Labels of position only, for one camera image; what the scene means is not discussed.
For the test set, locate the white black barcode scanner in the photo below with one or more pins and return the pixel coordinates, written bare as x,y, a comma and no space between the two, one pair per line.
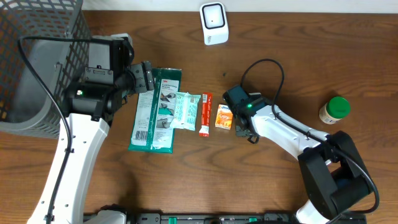
214,23

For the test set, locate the white green package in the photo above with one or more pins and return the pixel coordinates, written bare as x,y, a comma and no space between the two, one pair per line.
155,112

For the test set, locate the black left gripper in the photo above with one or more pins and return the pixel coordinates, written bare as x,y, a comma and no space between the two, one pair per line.
143,73

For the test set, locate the red stick packet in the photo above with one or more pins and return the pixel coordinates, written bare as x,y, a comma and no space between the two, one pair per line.
205,114

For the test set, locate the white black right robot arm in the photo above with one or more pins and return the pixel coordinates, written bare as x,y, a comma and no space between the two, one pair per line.
333,172

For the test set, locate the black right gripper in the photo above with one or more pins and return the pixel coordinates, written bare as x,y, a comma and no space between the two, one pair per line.
239,130

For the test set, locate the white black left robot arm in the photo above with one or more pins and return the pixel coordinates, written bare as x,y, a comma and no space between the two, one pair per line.
90,101

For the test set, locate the mint green wipes pack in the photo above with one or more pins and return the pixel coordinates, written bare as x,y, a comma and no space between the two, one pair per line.
185,112

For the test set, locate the orange tissue packet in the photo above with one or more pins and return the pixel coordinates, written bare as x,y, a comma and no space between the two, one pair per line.
224,117

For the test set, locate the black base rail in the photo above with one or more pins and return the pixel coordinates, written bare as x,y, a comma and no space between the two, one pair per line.
156,218

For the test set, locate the grey plastic mesh basket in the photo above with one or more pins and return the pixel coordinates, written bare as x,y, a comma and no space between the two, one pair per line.
41,41

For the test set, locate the green lidded white canister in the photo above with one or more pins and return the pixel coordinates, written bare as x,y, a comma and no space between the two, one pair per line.
334,110

